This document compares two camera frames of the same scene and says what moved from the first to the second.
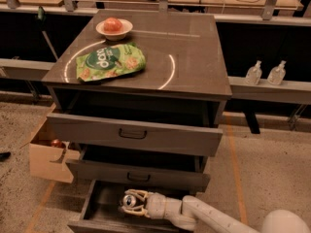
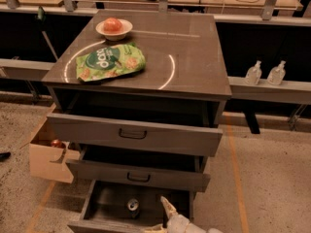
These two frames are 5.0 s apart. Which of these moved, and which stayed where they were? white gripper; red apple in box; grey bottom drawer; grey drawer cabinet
Moved: white gripper
Stayed: grey drawer cabinet; grey bottom drawer; red apple in box
